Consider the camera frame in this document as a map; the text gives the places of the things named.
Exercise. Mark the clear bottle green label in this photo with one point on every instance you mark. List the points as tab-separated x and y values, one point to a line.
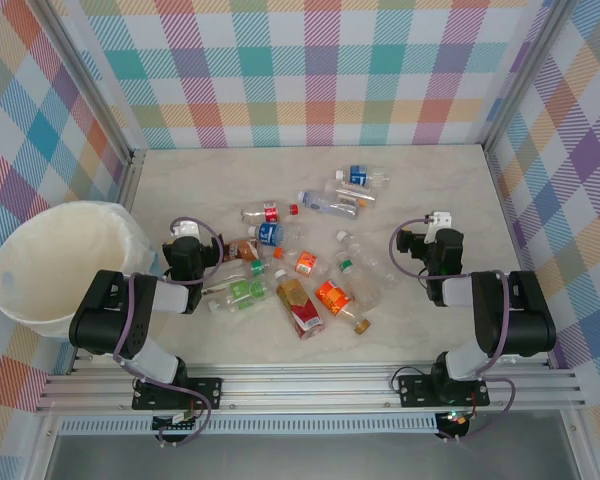
240	292

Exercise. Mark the clear bottle white cap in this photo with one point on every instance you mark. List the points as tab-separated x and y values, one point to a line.
352	247

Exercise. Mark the clear bottle dark blue label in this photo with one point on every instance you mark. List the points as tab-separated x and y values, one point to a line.
270	234

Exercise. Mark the clear unlabelled plastic bottle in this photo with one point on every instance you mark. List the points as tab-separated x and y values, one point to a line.
370	297

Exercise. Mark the clear bottle red label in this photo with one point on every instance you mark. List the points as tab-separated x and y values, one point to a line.
271	212

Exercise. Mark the wide clear bottle green cap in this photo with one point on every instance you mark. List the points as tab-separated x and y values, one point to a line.
346	265

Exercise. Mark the clear bottle tan cap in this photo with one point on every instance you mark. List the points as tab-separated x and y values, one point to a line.
350	192

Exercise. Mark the clear bottle blue white label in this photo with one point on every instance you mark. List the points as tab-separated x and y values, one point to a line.
358	175

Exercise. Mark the orange label bottle brown cap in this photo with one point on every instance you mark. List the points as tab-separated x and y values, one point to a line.
332	297

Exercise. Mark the clear bottle pale blue label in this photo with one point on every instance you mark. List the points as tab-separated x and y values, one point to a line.
320	202

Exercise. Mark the tea bottle red label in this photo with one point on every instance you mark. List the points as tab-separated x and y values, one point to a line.
300	305

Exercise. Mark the white plastic bin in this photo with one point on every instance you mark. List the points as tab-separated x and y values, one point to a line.
40	330

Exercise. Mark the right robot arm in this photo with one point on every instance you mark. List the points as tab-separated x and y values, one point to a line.
525	320

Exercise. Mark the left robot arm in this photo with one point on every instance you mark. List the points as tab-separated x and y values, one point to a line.
105	320

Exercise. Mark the white bin liner blue trim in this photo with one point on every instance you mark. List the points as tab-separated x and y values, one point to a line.
65	250

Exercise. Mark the small circuit board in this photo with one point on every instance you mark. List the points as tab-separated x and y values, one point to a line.
175	422
455	420

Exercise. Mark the grey metal panel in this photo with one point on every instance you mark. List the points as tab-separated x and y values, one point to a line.
305	457

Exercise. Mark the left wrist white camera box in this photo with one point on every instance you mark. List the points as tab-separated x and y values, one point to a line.
186	229

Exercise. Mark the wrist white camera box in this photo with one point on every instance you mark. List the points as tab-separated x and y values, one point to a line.
439	220
186	229

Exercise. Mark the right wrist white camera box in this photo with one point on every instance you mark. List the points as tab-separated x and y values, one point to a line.
439	220

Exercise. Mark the aluminium side rail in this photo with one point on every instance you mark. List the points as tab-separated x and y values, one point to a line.
132	175

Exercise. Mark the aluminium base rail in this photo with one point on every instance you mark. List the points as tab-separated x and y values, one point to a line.
305	385

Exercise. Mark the aluminium frame post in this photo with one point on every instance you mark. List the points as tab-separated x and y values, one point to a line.
525	75
90	85

